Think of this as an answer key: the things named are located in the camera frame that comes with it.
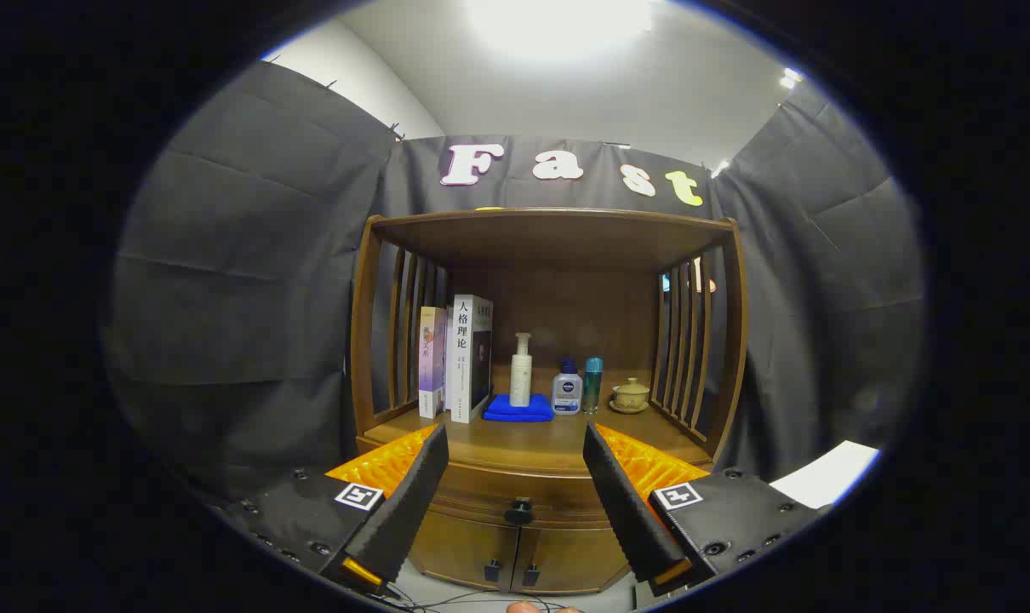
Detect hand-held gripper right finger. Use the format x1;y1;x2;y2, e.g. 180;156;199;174
582;421;822;597

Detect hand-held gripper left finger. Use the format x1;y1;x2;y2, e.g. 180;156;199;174
226;423;450;597

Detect wooden drawer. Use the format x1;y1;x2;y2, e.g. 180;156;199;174
426;460;631;530

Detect wooden cabinet door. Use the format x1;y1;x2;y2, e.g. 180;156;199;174
512;526;631;594
409;509;520;591

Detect wooden countertop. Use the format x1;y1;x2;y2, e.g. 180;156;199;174
363;400;712;473

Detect wooden cabinet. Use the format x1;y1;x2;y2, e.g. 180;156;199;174
349;207;747;595

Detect white bottle with blue cap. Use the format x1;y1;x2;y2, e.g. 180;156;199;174
552;358;584;415

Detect blue folded cloth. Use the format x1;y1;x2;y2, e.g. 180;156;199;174
483;393;555;423

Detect purple book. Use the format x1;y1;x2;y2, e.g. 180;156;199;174
418;306;448;419

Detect white book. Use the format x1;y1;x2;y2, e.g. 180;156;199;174
449;295;494;424

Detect white pump bottle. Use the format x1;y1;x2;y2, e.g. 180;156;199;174
510;332;534;408

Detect black floor cables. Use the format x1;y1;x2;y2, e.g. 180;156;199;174
379;592;584;613

